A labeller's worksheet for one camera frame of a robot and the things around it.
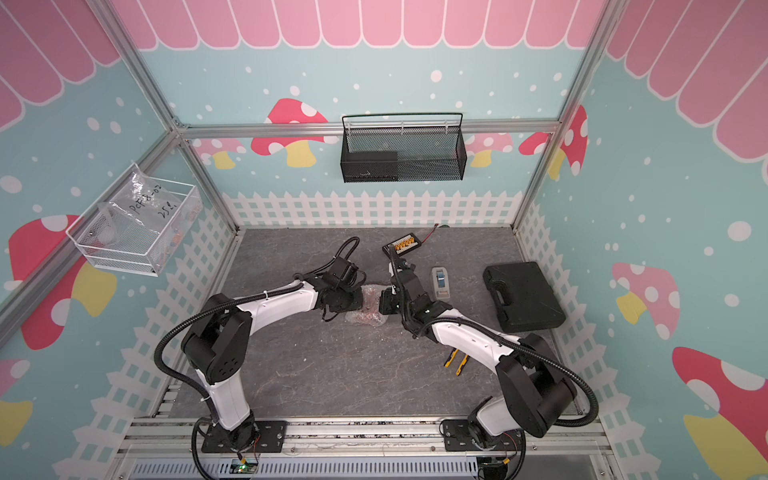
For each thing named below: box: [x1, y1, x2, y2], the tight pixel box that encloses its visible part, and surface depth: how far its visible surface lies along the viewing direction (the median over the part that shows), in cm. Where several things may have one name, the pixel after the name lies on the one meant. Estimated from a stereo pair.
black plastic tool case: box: [483, 262, 566, 333], surface depth 99 cm
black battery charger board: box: [382, 232, 422, 257], surface depth 115 cm
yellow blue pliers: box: [444, 348, 470, 376], surface depth 87 cm
